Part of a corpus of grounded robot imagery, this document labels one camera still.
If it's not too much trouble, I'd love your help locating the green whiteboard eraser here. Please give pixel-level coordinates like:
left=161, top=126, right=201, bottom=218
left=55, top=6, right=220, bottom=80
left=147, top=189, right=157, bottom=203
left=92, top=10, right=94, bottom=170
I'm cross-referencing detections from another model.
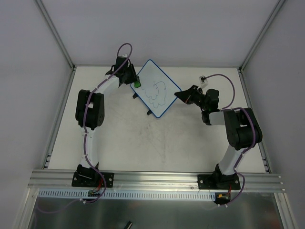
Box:
left=133, top=81, right=141, bottom=88

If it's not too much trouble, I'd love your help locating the blue framed whiteboard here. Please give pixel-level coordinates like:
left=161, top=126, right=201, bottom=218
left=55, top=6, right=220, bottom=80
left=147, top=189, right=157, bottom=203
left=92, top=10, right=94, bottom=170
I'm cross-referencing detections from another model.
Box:
left=131, top=59, right=181, bottom=118

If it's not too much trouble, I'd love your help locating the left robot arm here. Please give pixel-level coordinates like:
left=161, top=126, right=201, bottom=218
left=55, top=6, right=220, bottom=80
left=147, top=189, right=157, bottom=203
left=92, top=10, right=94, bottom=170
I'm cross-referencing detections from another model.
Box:
left=71, top=55, right=141, bottom=187

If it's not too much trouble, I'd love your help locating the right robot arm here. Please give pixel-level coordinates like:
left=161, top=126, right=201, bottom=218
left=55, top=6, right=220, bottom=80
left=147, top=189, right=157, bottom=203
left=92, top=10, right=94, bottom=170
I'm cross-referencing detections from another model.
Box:
left=175, top=85, right=263, bottom=190

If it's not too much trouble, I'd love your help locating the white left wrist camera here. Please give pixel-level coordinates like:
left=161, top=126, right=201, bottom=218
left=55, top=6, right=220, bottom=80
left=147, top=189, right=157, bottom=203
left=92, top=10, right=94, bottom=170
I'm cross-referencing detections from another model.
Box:
left=118, top=54, right=128, bottom=59

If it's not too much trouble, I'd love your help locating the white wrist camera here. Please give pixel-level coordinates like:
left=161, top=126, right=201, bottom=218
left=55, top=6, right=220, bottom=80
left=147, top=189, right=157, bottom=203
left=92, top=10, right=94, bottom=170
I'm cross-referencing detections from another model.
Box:
left=118, top=54, right=128, bottom=59
left=199, top=76, right=208, bottom=88

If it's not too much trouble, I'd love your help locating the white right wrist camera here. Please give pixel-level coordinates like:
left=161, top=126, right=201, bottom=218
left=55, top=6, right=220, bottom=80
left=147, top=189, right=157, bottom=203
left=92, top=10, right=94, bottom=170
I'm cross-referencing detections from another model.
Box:
left=199, top=76, right=208, bottom=88

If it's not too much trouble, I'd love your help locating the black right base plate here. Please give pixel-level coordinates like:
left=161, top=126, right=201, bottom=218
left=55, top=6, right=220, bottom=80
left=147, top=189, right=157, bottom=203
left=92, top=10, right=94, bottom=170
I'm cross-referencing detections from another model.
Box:
left=197, top=174, right=241, bottom=190

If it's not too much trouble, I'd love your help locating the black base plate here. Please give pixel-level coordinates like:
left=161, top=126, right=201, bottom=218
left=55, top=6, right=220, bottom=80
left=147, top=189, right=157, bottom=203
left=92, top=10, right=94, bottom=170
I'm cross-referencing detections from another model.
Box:
left=197, top=174, right=241, bottom=190
left=71, top=171, right=114, bottom=188

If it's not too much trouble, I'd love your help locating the left aluminium frame post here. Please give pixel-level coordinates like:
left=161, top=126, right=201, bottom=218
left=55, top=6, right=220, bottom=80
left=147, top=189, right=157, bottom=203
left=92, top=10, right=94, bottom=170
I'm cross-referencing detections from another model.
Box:
left=34, top=0, right=75, bottom=70

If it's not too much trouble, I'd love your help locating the aluminium frame post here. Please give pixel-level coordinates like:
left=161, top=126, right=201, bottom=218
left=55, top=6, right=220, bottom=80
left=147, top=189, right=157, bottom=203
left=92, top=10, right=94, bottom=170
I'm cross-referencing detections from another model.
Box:
left=239, top=0, right=286, bottom=73
left=34, top=0, right=75, bottom=70

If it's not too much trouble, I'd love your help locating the aluminium mounting rail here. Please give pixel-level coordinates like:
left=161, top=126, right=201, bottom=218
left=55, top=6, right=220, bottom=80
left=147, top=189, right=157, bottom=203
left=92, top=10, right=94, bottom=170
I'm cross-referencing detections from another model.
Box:
left=27, top=169, right=286, bottom=193

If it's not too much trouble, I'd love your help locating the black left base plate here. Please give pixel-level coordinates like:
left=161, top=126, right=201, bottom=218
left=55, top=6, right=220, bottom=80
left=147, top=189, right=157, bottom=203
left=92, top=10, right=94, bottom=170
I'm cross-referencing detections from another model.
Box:
left=71, top=171, right=114, bottom=188

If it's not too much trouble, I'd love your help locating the right aluminium frame post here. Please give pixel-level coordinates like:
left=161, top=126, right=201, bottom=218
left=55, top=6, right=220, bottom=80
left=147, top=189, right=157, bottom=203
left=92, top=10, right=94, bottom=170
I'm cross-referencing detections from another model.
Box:
left=239, top=0, right=286, bottom=73

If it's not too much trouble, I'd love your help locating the white slotted cable duct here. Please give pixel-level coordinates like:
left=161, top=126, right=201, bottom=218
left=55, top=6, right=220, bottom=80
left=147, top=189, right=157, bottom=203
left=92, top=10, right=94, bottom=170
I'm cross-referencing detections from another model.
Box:
left=38, top=188, right=216, bottom=201

